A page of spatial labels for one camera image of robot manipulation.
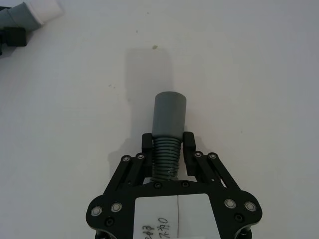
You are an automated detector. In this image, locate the grey pipe elbow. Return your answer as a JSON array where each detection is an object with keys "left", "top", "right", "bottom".
[{"left": 0, "top": 1, "right": 46, "bottom": 33}]

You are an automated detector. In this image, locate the white table cloth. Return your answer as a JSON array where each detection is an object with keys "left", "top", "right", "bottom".
[{"left": 0, "top": 0, "right": 319, "bottom": 239}]

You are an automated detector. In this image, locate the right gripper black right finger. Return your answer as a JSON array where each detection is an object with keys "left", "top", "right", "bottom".
[{"left": 182, "top": 131, "right": 240, "bottom": 192}]

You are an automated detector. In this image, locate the grey pipe with ribbed end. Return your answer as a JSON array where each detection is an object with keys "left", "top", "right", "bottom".
[{"left": 150, "top": 91, "right": 188, "bottom": 182}]

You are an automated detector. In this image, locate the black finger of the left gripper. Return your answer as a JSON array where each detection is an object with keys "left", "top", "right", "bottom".
[{"left": 0, "top": 26, "right": 28, "bottom": 59}]

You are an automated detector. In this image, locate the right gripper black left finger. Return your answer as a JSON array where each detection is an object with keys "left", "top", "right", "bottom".
[{"left": 104, "top": 132, "right": 154, "bottom": 194}]

